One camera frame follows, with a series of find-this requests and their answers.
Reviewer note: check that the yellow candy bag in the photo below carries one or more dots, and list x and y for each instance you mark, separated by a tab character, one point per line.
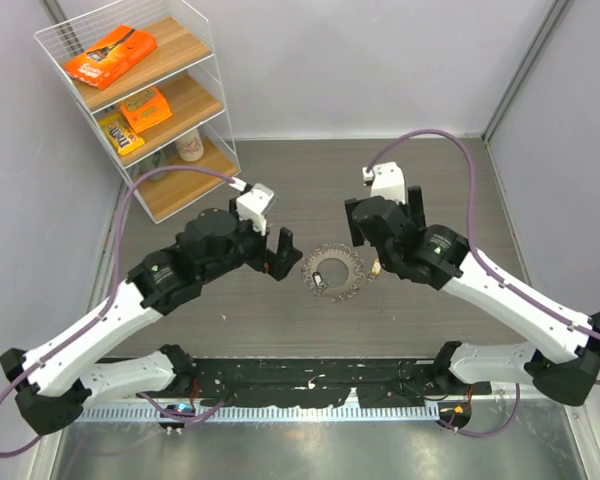
121	136

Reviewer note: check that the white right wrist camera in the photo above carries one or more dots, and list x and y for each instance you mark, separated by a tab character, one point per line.
387	181

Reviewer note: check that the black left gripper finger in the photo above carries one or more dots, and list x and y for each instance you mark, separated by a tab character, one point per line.
279	264
285	242

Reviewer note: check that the grey green cup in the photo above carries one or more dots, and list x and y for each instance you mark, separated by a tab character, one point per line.
155	161

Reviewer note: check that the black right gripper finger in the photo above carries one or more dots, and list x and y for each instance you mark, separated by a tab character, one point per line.
416	206
357	237

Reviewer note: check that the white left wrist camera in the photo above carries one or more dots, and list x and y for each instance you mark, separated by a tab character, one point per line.
253	203

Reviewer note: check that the small orange candy bag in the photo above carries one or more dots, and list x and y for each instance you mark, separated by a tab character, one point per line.
145	109

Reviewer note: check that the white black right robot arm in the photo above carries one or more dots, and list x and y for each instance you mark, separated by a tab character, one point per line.
560	353

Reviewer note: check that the large orange candy bag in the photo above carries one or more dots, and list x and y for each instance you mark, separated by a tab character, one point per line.
112	56

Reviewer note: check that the white wire wooden shelf rack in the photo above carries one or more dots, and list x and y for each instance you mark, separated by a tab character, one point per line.
146	77

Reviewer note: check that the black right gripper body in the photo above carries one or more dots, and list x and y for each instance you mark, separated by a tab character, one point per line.
405	209

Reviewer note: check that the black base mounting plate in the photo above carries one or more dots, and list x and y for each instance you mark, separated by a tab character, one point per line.
317	383

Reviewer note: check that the white patterned cup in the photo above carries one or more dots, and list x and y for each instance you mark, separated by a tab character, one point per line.
190	147

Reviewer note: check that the white slotted cable duct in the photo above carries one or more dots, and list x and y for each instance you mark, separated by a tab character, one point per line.
349	411

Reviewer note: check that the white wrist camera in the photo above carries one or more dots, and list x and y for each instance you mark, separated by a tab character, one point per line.
387	181
253	203

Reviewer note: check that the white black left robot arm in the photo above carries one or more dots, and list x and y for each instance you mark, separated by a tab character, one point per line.
56	382

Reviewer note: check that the silver key black head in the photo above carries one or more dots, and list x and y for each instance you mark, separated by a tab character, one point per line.
319	283

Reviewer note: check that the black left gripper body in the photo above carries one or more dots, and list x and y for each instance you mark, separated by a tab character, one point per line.
248	246

